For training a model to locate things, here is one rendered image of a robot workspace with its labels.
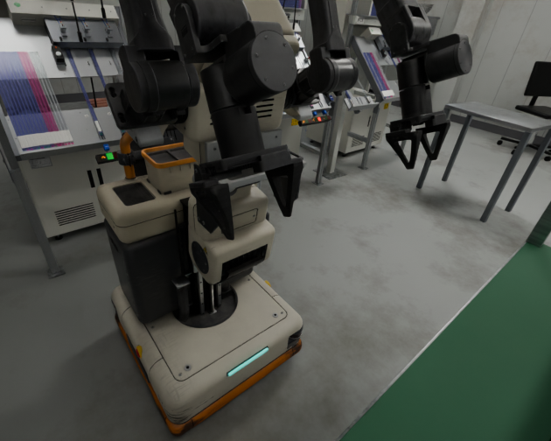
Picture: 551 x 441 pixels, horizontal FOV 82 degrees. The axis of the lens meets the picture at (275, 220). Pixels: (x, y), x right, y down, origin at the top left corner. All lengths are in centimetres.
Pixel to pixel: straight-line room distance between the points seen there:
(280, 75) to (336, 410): 138
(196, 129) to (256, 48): 43
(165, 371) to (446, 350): 96
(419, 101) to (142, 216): 83
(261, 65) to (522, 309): 60
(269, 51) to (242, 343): 112
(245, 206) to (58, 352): 122
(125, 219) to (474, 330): 92
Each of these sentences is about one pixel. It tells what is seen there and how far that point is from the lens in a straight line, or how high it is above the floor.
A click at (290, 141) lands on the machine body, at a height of 35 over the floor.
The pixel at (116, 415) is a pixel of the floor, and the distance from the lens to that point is 158.
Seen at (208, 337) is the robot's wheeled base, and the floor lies 28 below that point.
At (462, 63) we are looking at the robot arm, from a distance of 69.
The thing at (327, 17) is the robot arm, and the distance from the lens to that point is 86.
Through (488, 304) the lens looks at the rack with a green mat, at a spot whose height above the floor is 95.
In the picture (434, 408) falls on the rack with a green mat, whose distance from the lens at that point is 51.
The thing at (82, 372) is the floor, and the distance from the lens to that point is 173.
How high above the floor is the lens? 135
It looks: 33 degrees down
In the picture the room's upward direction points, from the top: 5 degrees clockwise
